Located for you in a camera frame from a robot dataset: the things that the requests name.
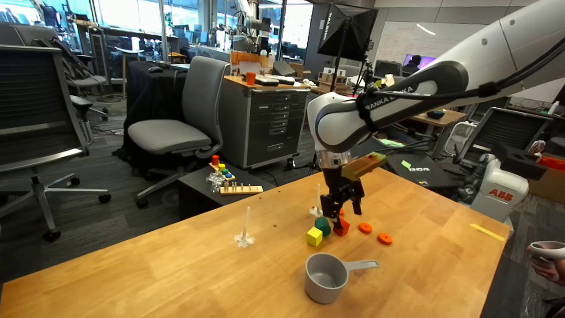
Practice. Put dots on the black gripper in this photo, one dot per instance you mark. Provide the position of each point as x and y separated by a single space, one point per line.
339 190

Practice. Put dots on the orange block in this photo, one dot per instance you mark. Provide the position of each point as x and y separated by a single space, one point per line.
341 227

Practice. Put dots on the green block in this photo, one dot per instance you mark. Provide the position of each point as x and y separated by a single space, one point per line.
323 225

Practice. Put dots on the yellow block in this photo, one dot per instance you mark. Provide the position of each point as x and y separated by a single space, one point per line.
314 236

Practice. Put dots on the white ABB robot base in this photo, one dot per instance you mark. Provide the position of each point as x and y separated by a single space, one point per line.
499 192

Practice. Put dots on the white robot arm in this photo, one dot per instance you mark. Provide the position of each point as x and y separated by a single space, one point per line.
521 50

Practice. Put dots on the gray drawer cabinet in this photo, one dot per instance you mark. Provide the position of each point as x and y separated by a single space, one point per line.
261 124

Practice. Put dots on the colorful toy block set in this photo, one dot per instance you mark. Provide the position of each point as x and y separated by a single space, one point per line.
222 181

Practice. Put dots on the yellow tape strip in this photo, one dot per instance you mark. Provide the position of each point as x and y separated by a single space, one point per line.
487 232

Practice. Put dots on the black low side table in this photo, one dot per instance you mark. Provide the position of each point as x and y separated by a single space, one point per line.
196 197

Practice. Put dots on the gray office chair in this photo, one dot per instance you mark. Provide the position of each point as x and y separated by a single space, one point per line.
196 135

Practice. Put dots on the black mesh office chair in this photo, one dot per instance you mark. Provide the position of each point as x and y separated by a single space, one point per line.
39 126

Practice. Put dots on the tan wrist camera box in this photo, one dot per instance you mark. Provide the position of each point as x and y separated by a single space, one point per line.
358 167

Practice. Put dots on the gray pot with handle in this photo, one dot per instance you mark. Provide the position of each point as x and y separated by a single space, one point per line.
326 276

